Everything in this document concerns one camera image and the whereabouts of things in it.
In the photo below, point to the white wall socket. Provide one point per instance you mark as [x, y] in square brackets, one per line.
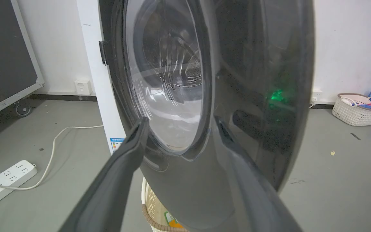
[82, 87]

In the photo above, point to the white power strip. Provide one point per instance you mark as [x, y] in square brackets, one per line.
[48, 154]
[2, 183]

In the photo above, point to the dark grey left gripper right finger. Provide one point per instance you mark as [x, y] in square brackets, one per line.
[253, 193]

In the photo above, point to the white washing machine body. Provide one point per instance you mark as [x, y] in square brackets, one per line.
[100, 83]

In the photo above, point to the black panel with metal frame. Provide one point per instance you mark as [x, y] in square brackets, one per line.
[3, 51]

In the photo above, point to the white woven laundry basket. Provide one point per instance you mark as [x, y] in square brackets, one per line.
[354, 111]

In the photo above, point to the white basket with brown rim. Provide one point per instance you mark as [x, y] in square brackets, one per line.
[151, 206]

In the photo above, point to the colourful clothes pile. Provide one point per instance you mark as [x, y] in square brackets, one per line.
[367, 103]

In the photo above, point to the black caster wheel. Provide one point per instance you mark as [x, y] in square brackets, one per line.
[23, 109]

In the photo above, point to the dark round washing machine door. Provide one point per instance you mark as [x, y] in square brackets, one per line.
[224, 96]

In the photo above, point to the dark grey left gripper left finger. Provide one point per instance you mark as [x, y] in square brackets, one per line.
[114, 180]

